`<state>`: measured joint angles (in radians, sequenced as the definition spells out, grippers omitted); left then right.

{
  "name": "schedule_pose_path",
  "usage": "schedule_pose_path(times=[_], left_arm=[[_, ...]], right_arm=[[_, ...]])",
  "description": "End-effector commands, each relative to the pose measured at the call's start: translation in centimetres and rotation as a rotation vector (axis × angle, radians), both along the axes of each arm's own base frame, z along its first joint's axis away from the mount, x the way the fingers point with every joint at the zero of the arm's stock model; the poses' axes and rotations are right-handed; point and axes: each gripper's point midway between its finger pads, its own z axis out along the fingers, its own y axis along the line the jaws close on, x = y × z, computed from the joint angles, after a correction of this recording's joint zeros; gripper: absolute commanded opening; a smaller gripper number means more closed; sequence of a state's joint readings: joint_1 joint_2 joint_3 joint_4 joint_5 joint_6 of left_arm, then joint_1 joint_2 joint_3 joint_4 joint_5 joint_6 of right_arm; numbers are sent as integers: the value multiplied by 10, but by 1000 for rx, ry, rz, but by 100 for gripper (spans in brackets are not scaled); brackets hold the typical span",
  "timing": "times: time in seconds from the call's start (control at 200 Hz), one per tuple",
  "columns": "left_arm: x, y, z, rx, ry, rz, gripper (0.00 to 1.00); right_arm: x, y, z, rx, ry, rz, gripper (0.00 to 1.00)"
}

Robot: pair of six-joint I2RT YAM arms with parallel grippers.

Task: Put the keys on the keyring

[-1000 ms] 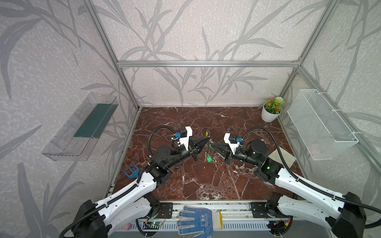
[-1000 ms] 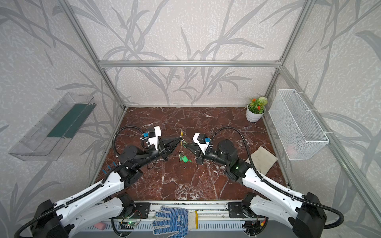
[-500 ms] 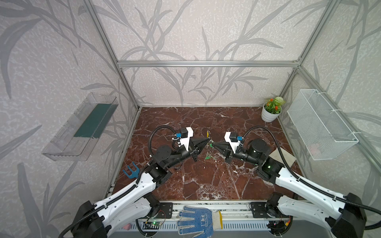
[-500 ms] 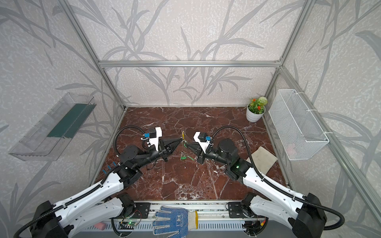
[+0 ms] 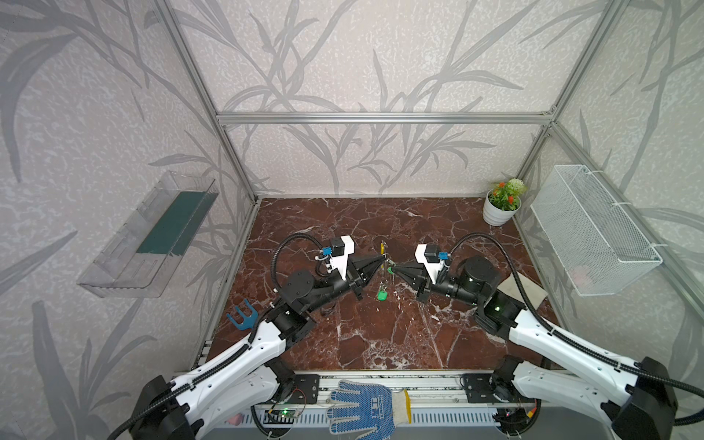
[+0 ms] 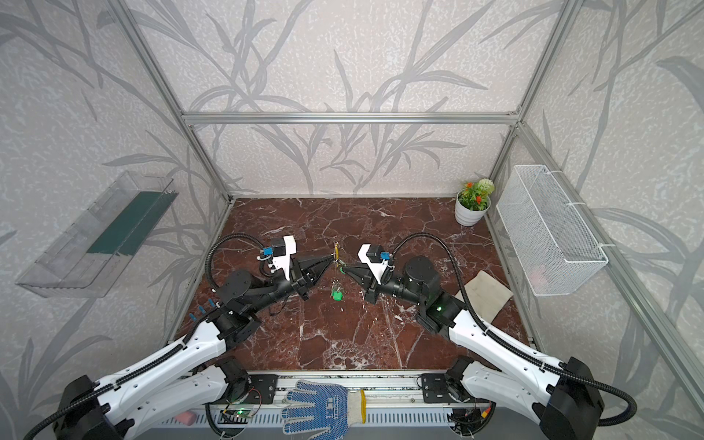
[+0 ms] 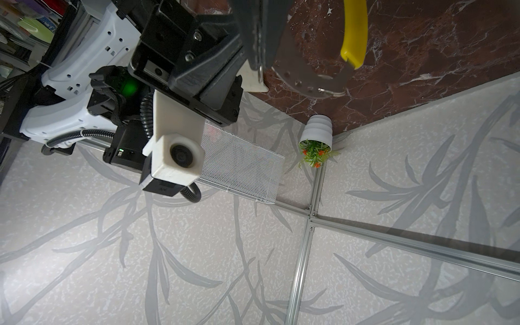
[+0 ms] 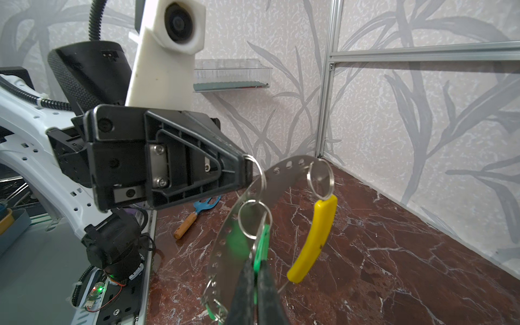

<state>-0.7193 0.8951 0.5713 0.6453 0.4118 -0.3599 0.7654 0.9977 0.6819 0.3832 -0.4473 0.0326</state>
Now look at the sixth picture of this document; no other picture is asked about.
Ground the metal keyring with green tags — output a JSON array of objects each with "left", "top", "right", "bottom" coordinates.
[{"left": 331, "top": 242, "right": 345, "bottom": 302}]

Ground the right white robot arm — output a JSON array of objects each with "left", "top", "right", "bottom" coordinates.
[{"left": 341, "top": 244, "right": 638, "bottom": 439}]

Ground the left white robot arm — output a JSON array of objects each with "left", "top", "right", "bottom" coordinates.
[{"left": 25, "top": 233, "right": 335, "bottom": 439}]

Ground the blue plastic fork tool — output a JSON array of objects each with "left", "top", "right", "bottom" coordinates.
[{"left": 188, "top": 299, "right": 217, "bottom": 323}]

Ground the beige sponge pad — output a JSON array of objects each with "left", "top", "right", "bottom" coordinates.
[{"left": 464, "top": 271, "right": 513, "bottom": 324}]

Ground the potted plant white pot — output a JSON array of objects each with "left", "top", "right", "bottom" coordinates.
[{"left": 455, "top": 178, "right": 495, "bottom": 227}]

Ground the blue white work glove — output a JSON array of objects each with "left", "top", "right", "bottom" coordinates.
[{"left": 282, "top": 381, "right": 367, "bottom": 440}]

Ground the green circuit board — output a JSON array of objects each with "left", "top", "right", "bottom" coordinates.
[{"left": 220, "top": 407, "right": 260, "bottom": 425}]

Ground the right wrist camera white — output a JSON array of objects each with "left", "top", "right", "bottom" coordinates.
[{"left": 357, "top": 244, "right": 391, "bottom": 285}]

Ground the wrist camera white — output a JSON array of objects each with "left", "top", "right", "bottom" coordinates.
[
  {"left": 258, "top": 235, "right": 297, "bottom": 281},
  {"left": 357, "top": 244, "right": 391, "bottom": 285}
]

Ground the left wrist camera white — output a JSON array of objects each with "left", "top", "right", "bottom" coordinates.
[{"left": 258, "top": 235, "right": 297, "bottom": 281}]

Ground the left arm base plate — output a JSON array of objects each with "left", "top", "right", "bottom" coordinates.
[{"left": 232, "top": 374, "right": 279, "bottom": 405}]

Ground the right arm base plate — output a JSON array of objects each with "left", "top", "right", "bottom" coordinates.
[{"left": 418, "top": 373, "right": 474, "bottom": 403}]

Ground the white wire mesh basket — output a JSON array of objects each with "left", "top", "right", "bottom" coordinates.
[{"left": 497, "top": 164, "right": 609, "bottom": 297}]

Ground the clear plastic wall shelf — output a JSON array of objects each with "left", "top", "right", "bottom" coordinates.
[{"left": 16, "top": 172, "right": 179, "bottom": 299}]

